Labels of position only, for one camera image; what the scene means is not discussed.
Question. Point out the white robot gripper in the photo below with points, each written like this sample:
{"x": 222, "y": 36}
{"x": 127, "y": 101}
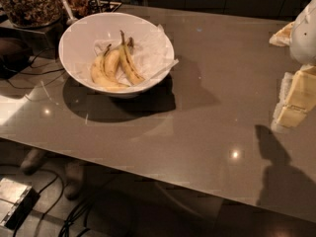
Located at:
{"x": 304, "y": 34}

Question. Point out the yellow banana bunch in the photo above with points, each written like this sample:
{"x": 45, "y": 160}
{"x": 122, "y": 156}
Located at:
{"x": 105, "y": 67}

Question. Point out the white ceramic bowl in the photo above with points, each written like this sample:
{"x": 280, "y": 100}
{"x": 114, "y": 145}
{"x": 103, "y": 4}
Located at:
{"x": 76, "y": 47}

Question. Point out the white crumpled paper liner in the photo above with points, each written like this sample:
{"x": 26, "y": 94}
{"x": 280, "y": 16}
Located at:
{"x": 150, "y": 56}

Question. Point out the dark tray with utensils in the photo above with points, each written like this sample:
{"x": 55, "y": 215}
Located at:
{"x": 83, "y": 8}

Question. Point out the grey slipper foot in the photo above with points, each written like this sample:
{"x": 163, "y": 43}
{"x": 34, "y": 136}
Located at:
{"x": 33, "y": 161}
{"x": 74, "y": 175}

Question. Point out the glass jar of nuts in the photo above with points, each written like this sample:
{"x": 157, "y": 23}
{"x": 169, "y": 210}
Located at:
{"x": 27, "y": 14}

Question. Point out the silver metal box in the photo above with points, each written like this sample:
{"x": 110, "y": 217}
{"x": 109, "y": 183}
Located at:
{"x": 15, "y": 202}

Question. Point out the white handled spoon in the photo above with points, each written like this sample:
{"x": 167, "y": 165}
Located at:
{"x": 71, "y": 18}

